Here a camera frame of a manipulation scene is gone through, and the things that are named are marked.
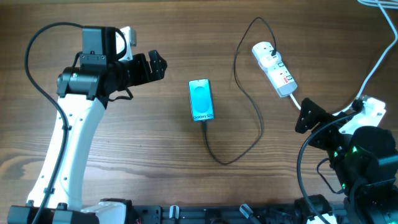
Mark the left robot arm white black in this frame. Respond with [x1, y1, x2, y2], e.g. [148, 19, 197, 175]
[7, 26, 167, 223]

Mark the white usb charger adapter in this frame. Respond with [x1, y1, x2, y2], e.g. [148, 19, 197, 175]
[259, 52, 282, 70]

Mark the white power strip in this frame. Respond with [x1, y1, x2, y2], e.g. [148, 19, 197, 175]
[252, 42, 298, 98]

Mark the white power strip cord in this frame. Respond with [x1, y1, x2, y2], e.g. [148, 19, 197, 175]
[289, 0, 398, 116]

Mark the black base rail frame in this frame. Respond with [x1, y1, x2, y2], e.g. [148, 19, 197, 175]
[75, 203, 352, 224]

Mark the black charging cable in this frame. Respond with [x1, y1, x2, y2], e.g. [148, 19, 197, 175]
[201, 16, 278, 166]

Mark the blue screen smartphone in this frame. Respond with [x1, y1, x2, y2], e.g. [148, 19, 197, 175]
[188, 78, 214, 122]

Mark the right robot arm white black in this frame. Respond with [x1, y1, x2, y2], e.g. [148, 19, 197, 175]
[295, 96, 397, 223]

